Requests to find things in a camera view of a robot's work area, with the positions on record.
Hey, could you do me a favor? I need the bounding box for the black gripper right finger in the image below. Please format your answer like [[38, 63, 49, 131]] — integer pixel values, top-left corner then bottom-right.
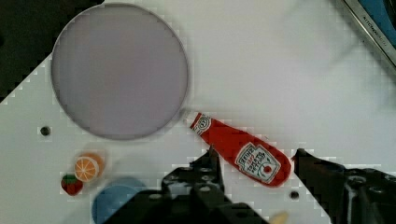
[[292, 148, 396, 224]]

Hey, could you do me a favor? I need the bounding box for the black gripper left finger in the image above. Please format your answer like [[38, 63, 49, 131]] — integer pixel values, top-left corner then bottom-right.
[[105, 147, 269, 224]]

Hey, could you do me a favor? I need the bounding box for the red ketchup bottle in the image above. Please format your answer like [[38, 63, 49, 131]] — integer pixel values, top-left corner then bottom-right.
[[185, 111, 292, 188]]

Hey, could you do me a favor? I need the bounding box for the orange slice toy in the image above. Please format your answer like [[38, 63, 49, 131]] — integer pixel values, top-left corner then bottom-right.
[[74, 152, 105, 183]]

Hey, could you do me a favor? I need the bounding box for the red strawberry toy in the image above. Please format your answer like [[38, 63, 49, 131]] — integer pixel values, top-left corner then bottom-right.
[[61, 175, 83, 196]]

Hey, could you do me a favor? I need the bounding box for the grey round plate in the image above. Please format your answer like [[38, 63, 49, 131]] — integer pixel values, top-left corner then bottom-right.
[[50, 3, 189, 140]]

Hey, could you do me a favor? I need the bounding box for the silver black toaster oven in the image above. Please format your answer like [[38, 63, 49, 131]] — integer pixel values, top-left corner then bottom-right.
[[334, 0, 396, 76]]

